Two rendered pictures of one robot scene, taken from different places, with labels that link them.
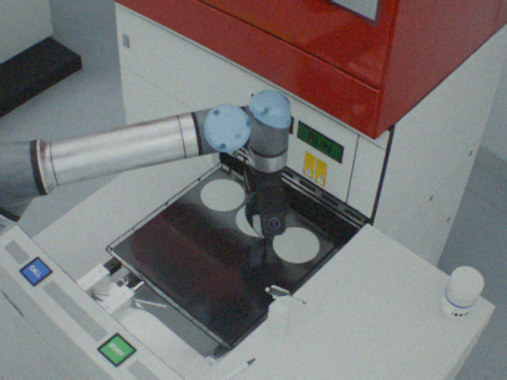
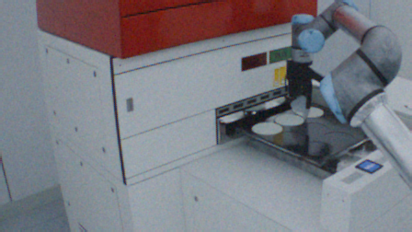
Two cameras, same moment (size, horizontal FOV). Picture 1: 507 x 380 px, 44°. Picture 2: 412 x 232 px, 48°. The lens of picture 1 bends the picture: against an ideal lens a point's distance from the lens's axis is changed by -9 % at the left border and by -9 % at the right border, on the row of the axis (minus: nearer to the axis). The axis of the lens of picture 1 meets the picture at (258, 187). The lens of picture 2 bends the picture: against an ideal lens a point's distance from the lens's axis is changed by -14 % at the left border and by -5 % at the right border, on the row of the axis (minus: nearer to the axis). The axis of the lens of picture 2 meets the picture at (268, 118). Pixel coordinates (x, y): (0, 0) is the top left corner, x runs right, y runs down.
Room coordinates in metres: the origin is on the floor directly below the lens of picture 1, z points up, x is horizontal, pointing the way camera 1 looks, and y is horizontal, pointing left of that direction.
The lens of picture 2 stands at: (0.92, 1.62, 1.56)
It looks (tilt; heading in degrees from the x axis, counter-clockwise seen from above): 22 degrees down; 276
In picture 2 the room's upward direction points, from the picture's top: straight up
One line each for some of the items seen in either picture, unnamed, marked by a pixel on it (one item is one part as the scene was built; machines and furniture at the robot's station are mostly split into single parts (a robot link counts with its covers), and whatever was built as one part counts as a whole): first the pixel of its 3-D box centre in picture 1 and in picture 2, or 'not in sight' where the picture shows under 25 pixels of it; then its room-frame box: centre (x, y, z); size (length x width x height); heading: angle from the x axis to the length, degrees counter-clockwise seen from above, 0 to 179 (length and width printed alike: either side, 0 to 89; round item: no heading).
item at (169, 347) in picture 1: (143, 333); not in sight; (0.71, 0.22, 0.87); 0.36 x 0.08 x 0.03; 51
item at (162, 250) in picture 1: (224, 247); (313, 129); (0.93, 0.06, 0.90); 0.34 x 0.34 x 0.01; 51
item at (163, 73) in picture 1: (231, 113); (223, 91); (1.22, 0.07, 1.02); 0.82 x 0.03 x 0.40; 51
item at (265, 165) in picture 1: (266, 154); (302, 54); (0.97, -0.01, 1.13); 0.08 x 0.08 x 0.05
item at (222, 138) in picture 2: (282, 193); (265, 114); (1.10, -0.06, 0.89); 0.44 x 0.02 x 0.10; 51
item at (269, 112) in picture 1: (267, 122); (303, 31); (0.97, -0.01, 1.21); 0.09 x 0.08 x 0.11; 104
